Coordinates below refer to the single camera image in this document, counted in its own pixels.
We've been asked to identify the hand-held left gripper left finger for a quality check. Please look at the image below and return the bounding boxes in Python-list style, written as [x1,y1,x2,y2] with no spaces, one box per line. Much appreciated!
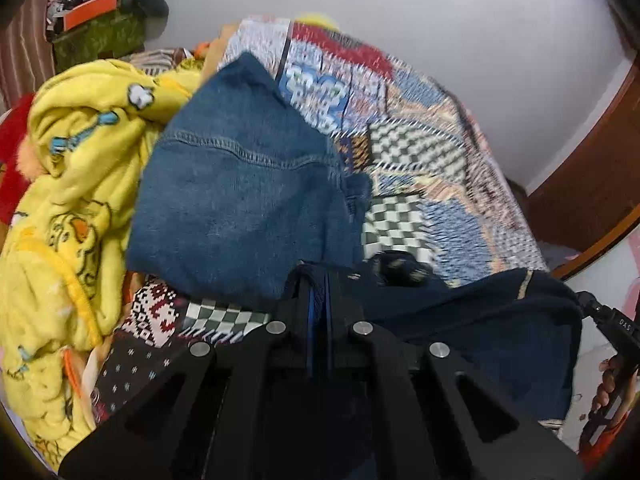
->
[57,265,318,480]

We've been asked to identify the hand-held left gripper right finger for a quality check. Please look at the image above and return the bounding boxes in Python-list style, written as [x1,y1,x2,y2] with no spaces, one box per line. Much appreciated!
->
[320,267,586,480]

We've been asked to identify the navy patterned hoodie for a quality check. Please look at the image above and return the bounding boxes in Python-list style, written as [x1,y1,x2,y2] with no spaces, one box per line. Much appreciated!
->
[287,252,586,426]

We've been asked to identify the person's right hand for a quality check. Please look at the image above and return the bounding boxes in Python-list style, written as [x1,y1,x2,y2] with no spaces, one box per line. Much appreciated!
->
[592,355,624,413]

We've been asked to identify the white sliding door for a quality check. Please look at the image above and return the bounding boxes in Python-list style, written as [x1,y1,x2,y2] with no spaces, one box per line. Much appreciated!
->
[560,240,640,361]

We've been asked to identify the wooden door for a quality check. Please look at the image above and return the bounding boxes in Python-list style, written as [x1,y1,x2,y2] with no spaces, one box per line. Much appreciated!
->
[525,55,640,281]

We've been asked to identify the blue jeans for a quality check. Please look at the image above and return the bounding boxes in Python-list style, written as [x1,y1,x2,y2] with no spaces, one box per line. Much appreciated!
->
[127,51,373,306]

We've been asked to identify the patchwork quilt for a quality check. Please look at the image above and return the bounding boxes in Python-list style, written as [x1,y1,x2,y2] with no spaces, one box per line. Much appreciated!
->
[95,15,551,421]

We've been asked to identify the yellow duck-print fleece robe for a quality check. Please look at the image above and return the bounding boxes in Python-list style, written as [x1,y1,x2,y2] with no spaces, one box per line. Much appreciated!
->
[0,57,201,471]

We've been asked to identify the striped cloth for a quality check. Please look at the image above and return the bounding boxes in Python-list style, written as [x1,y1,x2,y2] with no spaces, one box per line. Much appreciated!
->
[127,47,188,76]

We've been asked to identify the yellow round object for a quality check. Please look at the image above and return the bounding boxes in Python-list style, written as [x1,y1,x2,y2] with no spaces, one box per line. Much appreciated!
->
[295,11,341,28]

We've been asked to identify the red plush toy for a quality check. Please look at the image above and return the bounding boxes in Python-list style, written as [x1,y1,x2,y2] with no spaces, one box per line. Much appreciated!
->
[0,92,38,223]

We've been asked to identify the green cloth-covered table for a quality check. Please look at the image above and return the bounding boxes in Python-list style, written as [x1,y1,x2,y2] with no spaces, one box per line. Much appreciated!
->
[52,7,146,73]

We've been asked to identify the orange box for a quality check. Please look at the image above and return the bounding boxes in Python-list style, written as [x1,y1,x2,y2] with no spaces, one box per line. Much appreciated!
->
[62,0,121,31]

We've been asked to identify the striped curtain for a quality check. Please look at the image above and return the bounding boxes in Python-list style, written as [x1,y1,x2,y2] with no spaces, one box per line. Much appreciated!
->
[0,0,56,106]

